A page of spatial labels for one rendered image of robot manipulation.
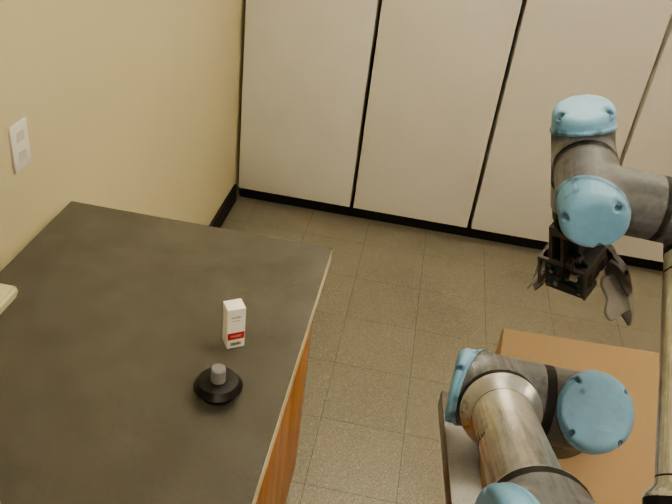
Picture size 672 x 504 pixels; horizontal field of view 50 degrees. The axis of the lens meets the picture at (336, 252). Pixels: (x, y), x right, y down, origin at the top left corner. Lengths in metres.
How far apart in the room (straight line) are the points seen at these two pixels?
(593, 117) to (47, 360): 1.09
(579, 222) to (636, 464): 0.64
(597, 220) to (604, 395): 0.36
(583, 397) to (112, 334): 0.93
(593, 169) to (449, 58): 2.62
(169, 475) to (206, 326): 0.39
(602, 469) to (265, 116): 2.70
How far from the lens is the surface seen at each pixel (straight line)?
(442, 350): 3.07
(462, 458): 1.37
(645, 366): 1.38
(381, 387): 2.84
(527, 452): 0.85
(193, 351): 1.50
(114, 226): 1.89
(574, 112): 0.91
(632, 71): 3.53
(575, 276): 1.01
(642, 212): 0.85
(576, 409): 1.09
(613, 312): 1.07
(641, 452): 1.37
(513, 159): 3.62
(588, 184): 0.82
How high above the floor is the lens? 1.93
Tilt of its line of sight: 33 degrees down
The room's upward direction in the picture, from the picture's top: 7 degrees clockwise
